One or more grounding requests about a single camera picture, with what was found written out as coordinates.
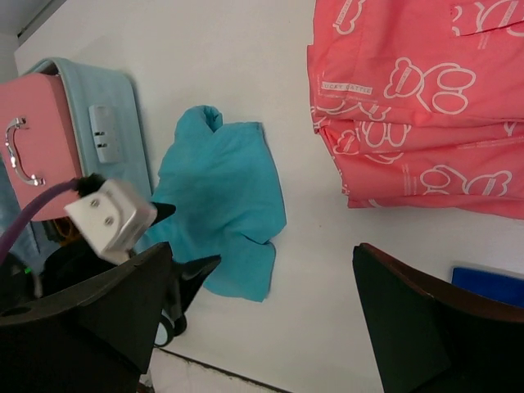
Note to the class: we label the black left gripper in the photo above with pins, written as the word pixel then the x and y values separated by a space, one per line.
pixel 65 267

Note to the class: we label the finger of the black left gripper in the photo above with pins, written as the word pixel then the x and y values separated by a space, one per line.
pixel 190 277

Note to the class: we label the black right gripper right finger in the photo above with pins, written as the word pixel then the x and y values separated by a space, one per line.
pixel 431 336

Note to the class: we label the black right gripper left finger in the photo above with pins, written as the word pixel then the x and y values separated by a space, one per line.
pixel 96 336

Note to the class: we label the turquoise cloth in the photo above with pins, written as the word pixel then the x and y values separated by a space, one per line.
pixel 223 182

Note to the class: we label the blue cloth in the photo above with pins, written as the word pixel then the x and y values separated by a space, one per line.
pixel 493 286

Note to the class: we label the light blue suitcase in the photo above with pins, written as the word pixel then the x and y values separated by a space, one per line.
pixel 105 121

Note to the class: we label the pink printed garment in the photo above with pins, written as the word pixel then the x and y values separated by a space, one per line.
pixel 420 103

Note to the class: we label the pink vanity case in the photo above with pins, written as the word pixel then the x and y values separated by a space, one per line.
pixel 38 146

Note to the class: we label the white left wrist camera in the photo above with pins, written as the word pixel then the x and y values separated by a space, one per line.
pixel 111 216

